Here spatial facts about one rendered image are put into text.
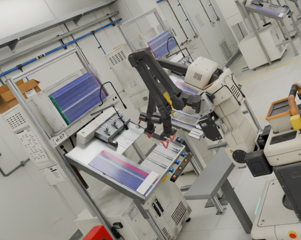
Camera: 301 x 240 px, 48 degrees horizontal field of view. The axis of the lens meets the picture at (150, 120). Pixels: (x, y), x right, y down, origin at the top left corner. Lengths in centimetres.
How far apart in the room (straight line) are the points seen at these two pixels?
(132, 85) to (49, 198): 165
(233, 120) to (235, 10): 487
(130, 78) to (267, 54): 370
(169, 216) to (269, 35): 460
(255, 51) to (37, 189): 478
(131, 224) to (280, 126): 136
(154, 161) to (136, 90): 135
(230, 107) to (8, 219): 274
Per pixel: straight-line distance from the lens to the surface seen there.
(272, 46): 690
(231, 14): 693
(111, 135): 277
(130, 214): 274
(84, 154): 268
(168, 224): 306
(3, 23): 467
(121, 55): 377
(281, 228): 230
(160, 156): 275
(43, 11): 509
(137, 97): 387
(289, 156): 198
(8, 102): 289
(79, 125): 277
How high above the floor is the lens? 167
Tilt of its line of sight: 12 degrees down
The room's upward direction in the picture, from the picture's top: 31 degrees counter-clockwise
